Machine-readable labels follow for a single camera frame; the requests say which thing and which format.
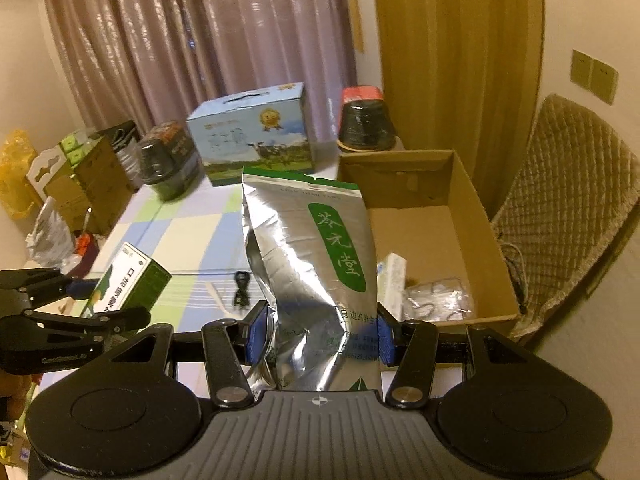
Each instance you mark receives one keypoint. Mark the orange small object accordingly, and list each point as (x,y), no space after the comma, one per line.
(86,246)

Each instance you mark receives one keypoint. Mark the silver green foil bag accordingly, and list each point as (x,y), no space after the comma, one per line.
(310,270)

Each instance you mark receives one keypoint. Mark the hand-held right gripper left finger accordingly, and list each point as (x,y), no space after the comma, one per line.
(257,335)

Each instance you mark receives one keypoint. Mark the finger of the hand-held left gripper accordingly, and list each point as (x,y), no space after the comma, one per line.
(60,340)
(80,287)

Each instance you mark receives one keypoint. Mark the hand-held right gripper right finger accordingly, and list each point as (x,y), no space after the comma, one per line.
(387,335)

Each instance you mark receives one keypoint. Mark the yellow plastic bag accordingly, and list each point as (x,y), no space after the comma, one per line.
(15,175)

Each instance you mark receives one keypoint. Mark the black container with red lid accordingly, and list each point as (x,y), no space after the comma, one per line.
(367,120)

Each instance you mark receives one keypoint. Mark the blue milk carton box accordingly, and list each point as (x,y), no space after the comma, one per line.
(250,135)

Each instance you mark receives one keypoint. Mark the wall switch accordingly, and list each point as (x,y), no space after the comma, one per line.
(594,76)

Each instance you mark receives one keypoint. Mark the brown cardboard box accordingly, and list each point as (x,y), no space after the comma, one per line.
(450,230)

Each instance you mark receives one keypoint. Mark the dark green medicine box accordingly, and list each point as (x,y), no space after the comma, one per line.
(130,282)

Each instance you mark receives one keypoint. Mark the slim white medicine box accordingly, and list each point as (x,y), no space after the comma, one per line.
(392,280)

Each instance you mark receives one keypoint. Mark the chair with quilted cover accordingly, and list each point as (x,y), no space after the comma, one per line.
(565,200)

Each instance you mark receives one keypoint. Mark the white plastic bag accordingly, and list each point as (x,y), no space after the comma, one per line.
(50,235)

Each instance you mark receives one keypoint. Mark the pink curtain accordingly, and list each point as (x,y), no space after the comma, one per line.
(200,35)

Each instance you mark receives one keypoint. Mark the dark wrapped bowl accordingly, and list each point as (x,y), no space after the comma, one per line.
(167,165)

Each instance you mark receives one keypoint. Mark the clear plastic case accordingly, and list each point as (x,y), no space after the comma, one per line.
(440,300)

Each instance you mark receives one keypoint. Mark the stack of cardboard cartons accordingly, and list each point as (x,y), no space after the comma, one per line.
(90,180)

